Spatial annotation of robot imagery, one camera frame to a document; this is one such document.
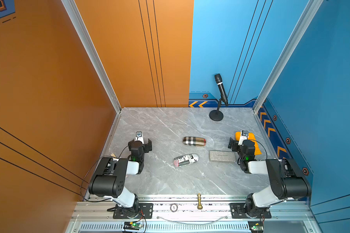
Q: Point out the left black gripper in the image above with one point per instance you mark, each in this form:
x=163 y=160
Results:
x=147 y=147

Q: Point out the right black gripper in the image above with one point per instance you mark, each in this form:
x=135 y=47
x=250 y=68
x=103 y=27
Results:
x=235 y=144

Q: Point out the newspaper print eyeglass case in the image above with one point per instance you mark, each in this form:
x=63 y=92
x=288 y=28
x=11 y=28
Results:
x=185 y=160

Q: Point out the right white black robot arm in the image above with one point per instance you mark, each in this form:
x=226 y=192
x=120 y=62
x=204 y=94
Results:
x=287 y=181

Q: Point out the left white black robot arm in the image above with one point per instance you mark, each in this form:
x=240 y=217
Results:
x=109 y=178

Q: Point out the grey rectangular eyeglass case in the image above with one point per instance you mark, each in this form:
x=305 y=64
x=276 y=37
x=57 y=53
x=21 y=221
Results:
x=222 y=156

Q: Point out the plaid eyeglass case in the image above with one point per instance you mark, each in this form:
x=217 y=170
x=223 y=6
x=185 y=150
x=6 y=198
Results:
x=194 y=141

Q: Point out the brass chess piece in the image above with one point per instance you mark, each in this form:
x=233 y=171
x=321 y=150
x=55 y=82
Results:
x=199 y=204

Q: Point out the right green circuit board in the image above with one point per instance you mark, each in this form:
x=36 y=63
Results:
x=256 y=227

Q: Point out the green circuit board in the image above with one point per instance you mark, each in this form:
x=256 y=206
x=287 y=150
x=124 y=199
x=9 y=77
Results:
x=132 y=226
x=256 y=227

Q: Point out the left green circuit board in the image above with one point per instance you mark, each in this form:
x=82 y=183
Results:
x=132 y=226

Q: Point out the black microphone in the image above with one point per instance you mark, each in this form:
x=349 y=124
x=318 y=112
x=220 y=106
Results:
x=223 y=94

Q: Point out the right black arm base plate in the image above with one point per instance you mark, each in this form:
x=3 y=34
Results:
x=240 y=210

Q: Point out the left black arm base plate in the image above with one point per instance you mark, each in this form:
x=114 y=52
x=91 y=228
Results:
x=137 y=211

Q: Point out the aluminium front rail frame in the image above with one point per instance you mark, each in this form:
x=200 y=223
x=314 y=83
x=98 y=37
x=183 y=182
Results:
x=215 y=217

